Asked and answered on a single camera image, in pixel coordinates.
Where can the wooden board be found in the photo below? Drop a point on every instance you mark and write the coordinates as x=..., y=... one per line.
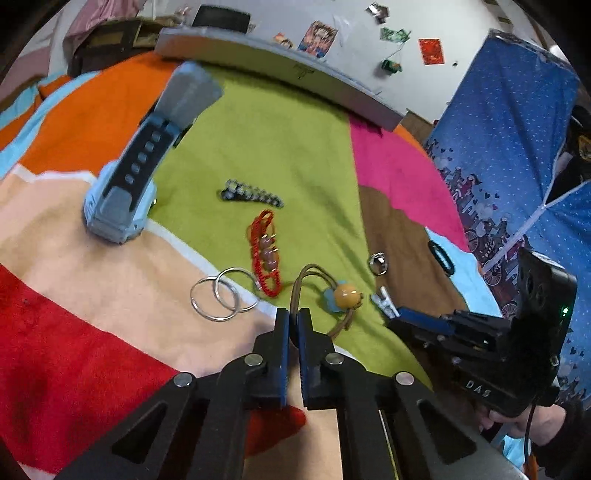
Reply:
x=415, y=123

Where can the family cartoon wall poster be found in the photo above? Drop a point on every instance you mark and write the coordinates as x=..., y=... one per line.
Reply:
x=283, y=40

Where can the dark cloth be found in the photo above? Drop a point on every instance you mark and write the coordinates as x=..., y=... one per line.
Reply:
x=575, y=147

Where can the anime cartoon wall poster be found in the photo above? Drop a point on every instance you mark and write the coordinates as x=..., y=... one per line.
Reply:
x=317, y=38

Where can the red wall paper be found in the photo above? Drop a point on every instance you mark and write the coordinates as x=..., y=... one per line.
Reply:
x=431, y=51

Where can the small silver clip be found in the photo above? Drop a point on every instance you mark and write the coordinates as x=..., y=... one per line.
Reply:
x=385, y=302

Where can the person's right hand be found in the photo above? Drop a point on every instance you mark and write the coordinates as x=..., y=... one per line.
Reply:
x=517, y=424

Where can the colourful striped blanket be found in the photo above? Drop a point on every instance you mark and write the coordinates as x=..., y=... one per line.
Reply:
x=277, y=138

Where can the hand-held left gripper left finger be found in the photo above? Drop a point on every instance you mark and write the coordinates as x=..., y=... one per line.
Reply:
x=282, y=344

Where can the green hanging ornament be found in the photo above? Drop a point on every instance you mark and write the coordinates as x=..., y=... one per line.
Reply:
x=391, y=66

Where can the person's right forearm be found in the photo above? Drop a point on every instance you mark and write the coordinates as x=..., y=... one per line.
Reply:
x=570, y=443

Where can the green wall paper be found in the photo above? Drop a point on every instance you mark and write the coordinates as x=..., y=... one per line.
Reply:
x=395, y=34

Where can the black rhinestone hair clip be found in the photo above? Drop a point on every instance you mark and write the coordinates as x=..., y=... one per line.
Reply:
x=251, y=194

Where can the wooden desk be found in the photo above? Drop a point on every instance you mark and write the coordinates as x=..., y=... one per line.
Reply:
x=111, y=44

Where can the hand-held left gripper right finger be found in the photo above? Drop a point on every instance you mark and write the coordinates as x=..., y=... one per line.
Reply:
x=304, y=344

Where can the silver hoop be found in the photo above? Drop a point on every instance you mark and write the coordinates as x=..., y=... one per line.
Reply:
x=192, y=296
x=235, y=269

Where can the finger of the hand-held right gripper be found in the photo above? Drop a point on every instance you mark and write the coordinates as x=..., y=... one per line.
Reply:
x=425, y=319
x=415, y=336

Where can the pink curtain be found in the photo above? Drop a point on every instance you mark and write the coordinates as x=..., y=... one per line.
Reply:
x=97, y=18

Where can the wall photo cluster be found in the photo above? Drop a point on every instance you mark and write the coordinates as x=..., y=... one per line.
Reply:
x=378, y=13

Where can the blue dotted wardrobe cover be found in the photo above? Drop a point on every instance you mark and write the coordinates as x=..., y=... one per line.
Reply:
x=498, y=138

